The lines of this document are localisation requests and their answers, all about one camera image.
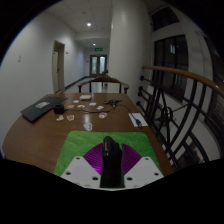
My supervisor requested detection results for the brown wooden chair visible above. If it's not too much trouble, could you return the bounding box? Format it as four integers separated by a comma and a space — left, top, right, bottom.
77, 74, 130, 95

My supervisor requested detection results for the white paper sheet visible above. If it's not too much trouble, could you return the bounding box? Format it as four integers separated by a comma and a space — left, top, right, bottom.
128, 112, 149, 129

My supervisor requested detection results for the black closed laptop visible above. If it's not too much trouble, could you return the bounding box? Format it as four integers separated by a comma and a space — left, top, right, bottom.
20, 95, 69, 123

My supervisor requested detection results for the beige side door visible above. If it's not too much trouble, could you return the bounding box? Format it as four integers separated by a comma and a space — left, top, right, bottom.
51, 40, 66, 94

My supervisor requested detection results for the black railing with wooden handrail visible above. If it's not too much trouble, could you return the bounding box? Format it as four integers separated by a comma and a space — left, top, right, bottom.
135, 64, 224, 172

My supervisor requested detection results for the green mouse pad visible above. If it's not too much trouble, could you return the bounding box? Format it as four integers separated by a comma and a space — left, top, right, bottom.
53, 130, 165, 177

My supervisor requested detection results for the black cable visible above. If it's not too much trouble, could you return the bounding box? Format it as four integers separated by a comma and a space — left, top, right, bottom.
62, 98, 143, 129

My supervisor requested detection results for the glass double door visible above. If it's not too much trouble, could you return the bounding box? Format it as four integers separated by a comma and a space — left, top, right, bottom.
89, 54, 109, 77

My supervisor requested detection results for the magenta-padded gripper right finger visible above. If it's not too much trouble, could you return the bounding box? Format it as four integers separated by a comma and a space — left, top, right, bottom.
121, 143, 165, 188

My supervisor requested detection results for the small dark upper window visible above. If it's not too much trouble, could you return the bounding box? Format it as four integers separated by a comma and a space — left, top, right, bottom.
151, 6, 181, 32

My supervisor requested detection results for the small black box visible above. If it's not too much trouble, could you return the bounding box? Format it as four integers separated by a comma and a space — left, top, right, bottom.
53, 103, 65, 115

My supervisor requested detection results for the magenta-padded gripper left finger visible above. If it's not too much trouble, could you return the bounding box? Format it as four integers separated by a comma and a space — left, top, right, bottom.
60, 143, 104, 188

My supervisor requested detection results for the tall dark window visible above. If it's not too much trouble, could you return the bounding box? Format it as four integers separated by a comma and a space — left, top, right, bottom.
151, 34, 190, 103

